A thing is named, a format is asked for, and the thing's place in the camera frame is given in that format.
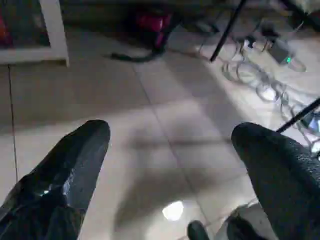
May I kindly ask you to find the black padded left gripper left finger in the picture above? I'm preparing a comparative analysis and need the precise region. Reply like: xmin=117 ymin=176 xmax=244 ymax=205
xmin=0 ymin=119 xmax=111 ymax=240

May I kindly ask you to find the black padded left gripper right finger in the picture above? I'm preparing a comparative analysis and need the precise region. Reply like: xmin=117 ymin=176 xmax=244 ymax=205
xmin=231 ymin=122 xmax=320 ymax=240

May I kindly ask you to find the black metal rod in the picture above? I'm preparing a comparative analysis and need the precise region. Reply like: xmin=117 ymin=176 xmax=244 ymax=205
xmin=209 ymin=0 xmax=247 ymax=63
xmin=276 ymin=96 xmax=320 ymax=133

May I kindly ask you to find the grey power adapter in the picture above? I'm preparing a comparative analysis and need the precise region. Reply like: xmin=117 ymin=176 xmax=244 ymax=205
xmin=270 ymin=39 xmax=296 ymax=66

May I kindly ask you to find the white glass-door cabinet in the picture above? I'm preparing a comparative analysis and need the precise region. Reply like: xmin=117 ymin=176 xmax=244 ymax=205
xmin=0 ymin=0 xmax=70 ymax=68

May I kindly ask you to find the red plastic object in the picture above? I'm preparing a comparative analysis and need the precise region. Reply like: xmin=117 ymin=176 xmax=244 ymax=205
xmin=136 ymin=12 xmax=174 ymax=50

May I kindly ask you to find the grey cable coil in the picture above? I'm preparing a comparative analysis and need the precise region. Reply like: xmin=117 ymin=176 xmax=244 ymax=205
xmin=221 ymin=37 xmax=320 ymax=151

